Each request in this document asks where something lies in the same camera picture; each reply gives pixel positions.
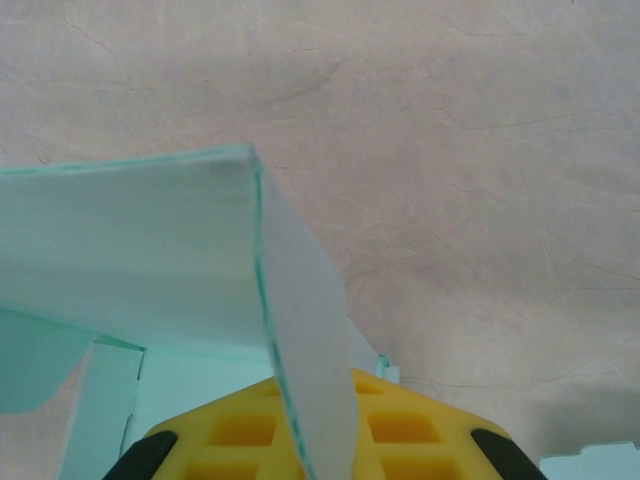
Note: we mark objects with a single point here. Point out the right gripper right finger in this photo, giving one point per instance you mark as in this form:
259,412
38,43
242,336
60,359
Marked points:
410,435

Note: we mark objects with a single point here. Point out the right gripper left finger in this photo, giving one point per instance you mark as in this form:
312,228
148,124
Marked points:
240,435

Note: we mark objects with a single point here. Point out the light blue paper box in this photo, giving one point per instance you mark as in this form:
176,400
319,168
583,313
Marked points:
125,240

